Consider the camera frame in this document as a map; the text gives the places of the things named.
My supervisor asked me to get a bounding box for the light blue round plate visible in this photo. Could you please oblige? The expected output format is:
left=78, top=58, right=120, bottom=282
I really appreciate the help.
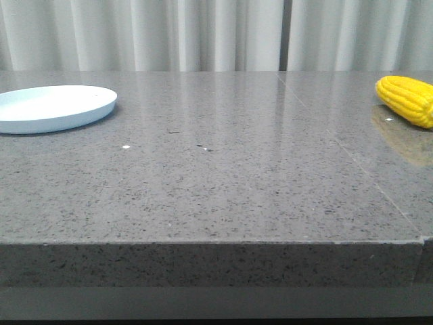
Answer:
left=1, top=85, right=117, bottom=134

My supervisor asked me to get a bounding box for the white pleated curtain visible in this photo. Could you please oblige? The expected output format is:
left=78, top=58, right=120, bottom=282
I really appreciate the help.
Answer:
left=1, top=1, right=432, bottom=71

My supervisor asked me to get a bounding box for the yellow corn cob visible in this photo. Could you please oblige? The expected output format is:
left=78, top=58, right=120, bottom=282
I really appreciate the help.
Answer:
left=375, top=75, right=432, bottom=129

